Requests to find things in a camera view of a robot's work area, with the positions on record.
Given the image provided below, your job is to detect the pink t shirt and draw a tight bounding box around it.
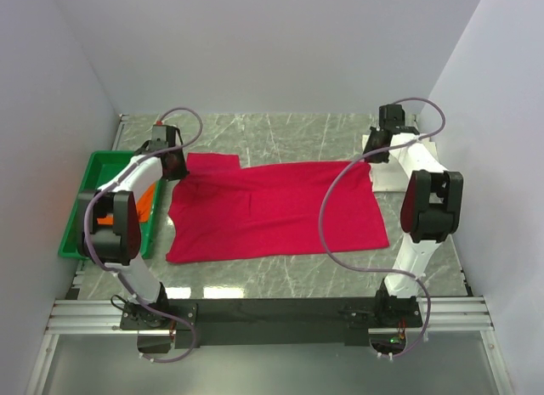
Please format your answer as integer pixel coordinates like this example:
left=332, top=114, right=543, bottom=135
left=166, top=153, right=389, bottom=264

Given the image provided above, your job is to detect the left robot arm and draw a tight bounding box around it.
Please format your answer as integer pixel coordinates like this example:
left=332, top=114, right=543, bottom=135
left=77, top=138, right=188, bottom=329

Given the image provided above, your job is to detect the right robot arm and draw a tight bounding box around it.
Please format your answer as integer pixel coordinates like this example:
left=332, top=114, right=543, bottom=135
left=363, top=127, right=463, bottom=326

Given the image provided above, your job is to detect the folded white t shirt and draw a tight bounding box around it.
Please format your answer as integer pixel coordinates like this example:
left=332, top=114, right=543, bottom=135
left=370, top=139, right=446, bottom=193

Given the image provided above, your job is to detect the orange t shirt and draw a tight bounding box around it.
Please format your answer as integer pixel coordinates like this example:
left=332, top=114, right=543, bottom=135
left=98, top=184, right=156, bottom=225

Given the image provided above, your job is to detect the green plastic bin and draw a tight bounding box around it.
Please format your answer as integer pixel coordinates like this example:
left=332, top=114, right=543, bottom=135
left=58, top=150, right=167, bottom=261

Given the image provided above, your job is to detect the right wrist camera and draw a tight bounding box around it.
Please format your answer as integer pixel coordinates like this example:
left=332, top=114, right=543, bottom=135
left=378, top=104, right=405, bottom=130

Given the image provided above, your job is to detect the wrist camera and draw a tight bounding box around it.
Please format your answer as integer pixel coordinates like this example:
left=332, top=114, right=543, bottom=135
left=378, top=104, right=405, bottom=130
left=150, top=123, right=179, bottom=150

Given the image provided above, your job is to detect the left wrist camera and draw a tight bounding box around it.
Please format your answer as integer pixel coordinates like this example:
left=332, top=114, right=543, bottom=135
left=150, top=123, right=179, bottom=150

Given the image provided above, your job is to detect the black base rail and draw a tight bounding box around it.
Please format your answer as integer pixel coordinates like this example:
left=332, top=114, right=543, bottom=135
left=120, top=293, right=423, bottom=348

